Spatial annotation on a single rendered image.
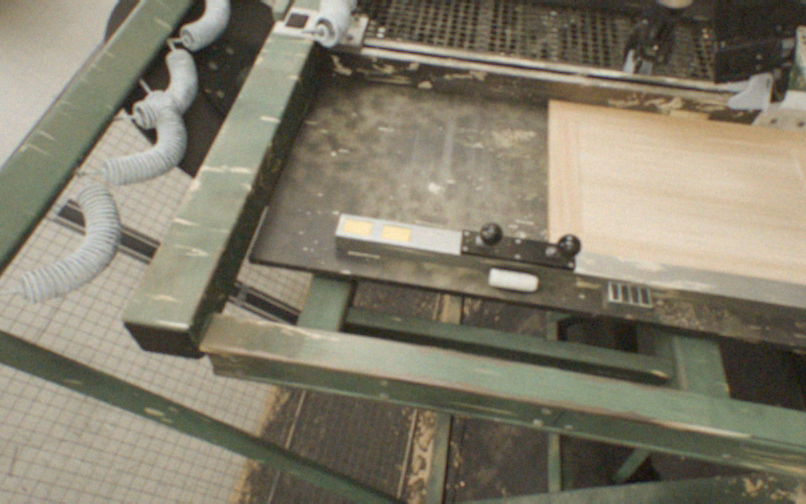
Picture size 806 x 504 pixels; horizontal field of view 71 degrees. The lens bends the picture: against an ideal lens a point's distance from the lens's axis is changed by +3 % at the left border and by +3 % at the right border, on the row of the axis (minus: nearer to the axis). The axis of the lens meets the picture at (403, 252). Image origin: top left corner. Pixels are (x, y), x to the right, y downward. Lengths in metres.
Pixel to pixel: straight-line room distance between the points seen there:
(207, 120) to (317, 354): 0.99
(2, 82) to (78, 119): 4.78
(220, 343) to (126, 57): 0.94
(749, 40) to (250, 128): 0.78
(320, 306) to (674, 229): 0.68
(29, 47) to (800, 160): 6.08
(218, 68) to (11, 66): 4.63
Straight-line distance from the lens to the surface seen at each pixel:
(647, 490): 1.45
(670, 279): 1.05
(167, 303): 0.87
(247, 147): 1.05
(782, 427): 0.99
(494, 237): 0.85
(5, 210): 1.33
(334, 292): 0.99
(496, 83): 1.31
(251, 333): 0.87
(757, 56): 0.84
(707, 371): 1.08
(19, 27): 6.59
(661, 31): 1.35
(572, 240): 0.87
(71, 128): 1.46
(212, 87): 1.75
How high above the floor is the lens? 1.98
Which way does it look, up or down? 25 degrees down
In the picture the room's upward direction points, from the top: 59 degrees counter-clockwise
